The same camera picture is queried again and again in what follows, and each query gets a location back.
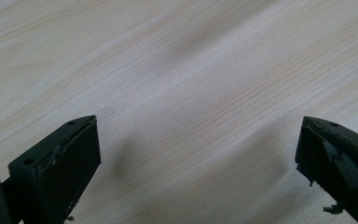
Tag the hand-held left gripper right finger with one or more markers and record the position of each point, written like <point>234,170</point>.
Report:
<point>338,161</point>

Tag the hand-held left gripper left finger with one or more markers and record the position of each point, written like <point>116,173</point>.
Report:
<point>59,168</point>

